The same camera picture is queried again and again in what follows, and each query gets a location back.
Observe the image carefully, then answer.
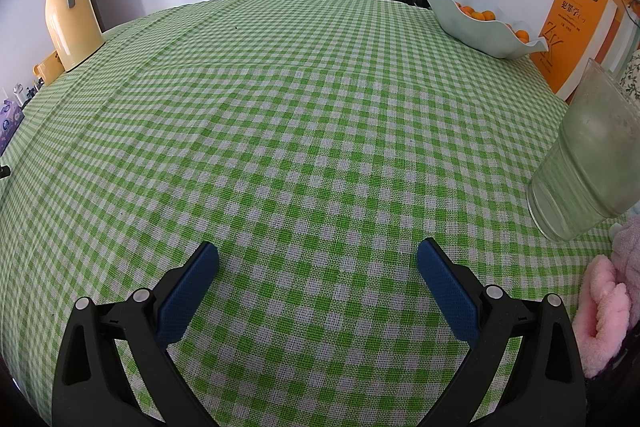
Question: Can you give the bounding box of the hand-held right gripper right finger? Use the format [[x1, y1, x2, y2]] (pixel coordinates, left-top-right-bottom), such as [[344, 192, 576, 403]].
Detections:
[[416, 237, 587, 427]]

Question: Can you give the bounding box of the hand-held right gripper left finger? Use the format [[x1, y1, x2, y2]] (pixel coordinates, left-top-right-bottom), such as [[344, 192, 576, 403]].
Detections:
[[51, 241, 221, 427]]

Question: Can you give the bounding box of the purple tissue pack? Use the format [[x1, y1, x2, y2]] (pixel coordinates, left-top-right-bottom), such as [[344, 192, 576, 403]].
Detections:
[[0, 84, 25, 155]]

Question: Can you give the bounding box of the yellow cup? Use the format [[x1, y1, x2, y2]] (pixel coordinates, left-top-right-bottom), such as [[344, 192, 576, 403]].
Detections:
[[34, 50, 65, 85]]

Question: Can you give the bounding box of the yellow thermos jug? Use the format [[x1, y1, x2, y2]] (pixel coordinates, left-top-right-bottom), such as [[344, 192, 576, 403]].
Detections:
[[45, 0, 106, 72]]

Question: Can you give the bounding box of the pink plush toy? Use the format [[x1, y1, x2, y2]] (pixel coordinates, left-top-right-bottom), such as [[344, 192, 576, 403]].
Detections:
[[572, 254, 633, 378]]

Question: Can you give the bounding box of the ribbed drinking glass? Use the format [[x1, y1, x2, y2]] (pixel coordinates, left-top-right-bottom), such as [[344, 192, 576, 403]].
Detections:
[[527, 58, 640, 243]]

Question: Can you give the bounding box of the mauve plush toy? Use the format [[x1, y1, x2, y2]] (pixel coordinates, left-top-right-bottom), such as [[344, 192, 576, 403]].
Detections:
[[612, 214, 640, 289]]

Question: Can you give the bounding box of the green checked tablecloth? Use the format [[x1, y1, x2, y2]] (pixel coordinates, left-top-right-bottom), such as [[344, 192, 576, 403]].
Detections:
[[0, 0, 631, 427]]

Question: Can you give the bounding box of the pale green fruit bowl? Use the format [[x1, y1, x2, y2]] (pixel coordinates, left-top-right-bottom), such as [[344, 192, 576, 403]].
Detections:
[[417, 0, 550, 60]]

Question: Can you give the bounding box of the pile of small oranges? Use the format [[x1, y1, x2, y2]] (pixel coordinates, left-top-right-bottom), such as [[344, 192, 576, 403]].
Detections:
[[457, 4, 531, 44]]

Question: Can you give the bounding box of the orange book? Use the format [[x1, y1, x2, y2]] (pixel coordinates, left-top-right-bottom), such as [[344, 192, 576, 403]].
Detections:
[[587, 0, 640, 74], [530, 0, 619, 102]]

